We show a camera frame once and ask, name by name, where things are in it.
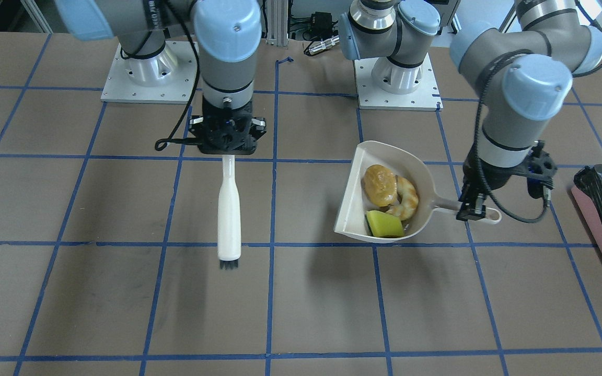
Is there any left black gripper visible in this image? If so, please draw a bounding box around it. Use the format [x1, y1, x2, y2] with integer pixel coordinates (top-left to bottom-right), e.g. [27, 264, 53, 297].
[456, 151, 526, 222]

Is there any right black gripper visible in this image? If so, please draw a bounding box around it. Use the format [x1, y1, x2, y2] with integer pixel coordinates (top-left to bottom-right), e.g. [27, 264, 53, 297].
[189, 99, 267, 155]

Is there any twisted bread croissant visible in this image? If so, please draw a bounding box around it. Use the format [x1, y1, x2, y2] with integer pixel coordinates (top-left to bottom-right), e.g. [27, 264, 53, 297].
[386, 175, 420, 221]

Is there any yellow sponge piece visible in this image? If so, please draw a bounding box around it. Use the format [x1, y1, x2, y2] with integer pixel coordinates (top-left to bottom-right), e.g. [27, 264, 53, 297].
[365, 210, 404, 238]

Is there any beige plastic dustpan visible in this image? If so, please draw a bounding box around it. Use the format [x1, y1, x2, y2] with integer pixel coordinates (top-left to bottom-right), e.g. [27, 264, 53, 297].
[333, 140, 502, 244]

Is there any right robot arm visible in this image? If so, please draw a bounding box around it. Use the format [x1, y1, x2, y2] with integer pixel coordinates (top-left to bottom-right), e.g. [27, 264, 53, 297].
[55, 1, 266, 156]

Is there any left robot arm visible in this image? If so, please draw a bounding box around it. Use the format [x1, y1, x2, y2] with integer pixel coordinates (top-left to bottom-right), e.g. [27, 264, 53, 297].
[338, 1, 602, 224]

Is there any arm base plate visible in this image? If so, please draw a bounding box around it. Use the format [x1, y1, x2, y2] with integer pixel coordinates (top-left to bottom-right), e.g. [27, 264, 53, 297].
[353, 54, 444, 111]
[101, 41, 196, 104]

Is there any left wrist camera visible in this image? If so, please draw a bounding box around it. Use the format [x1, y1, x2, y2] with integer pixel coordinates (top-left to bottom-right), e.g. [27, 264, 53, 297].
[525, 140, 558, 206]

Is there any aluminium frame post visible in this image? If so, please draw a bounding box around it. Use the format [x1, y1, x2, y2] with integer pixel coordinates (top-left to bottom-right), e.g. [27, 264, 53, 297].
[262, 0, 290, 49]

